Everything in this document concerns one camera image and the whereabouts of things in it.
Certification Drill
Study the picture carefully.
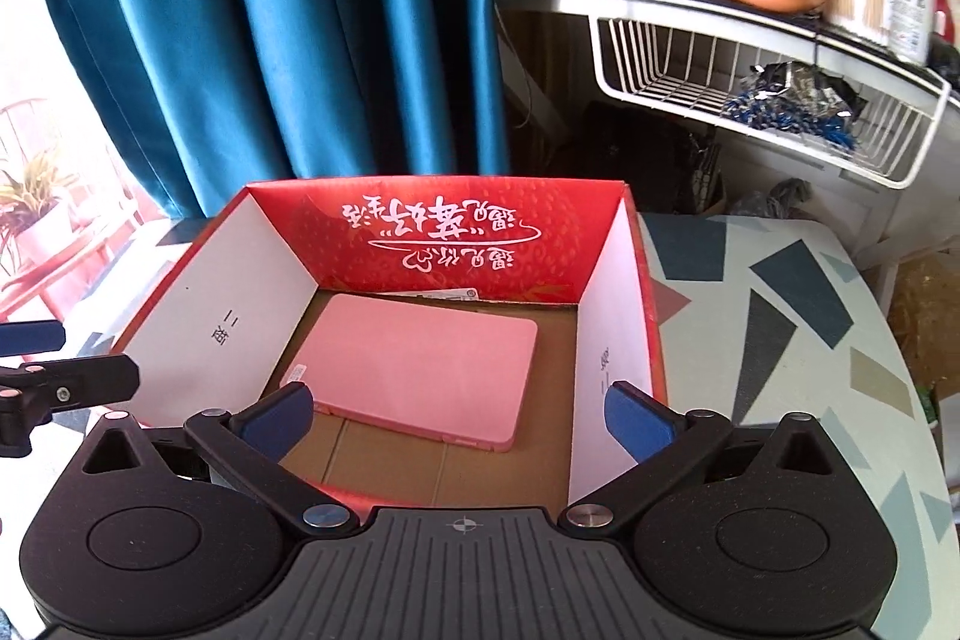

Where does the pink case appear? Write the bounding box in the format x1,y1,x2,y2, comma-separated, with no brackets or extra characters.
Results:
283,294,539,452

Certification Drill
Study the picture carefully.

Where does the red strawberry cardboard box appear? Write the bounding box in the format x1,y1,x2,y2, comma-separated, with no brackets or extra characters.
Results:
116,177,665,513

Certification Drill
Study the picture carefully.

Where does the dark vanity table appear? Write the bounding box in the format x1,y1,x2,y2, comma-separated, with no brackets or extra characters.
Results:
496,0,958,269

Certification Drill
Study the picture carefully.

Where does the blue satin curtain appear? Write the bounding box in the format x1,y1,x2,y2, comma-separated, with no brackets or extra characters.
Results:
46,0,509,218

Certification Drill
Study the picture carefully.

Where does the white wire basket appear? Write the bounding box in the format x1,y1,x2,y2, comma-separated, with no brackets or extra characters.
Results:
589,14,952,190

